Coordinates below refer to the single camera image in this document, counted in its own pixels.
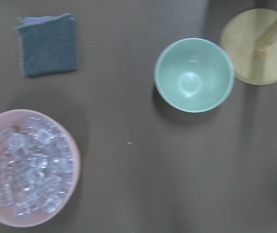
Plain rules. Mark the mint green bowl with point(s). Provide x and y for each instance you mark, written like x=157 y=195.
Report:
x=194 y=75

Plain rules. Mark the pink bowl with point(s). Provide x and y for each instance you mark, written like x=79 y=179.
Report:
x=15 y=117

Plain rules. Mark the clear ice cubes pile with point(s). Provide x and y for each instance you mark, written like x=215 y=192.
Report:
x=36 y=167

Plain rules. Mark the grey folded cloth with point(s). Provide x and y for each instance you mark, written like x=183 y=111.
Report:
x=47 y=45

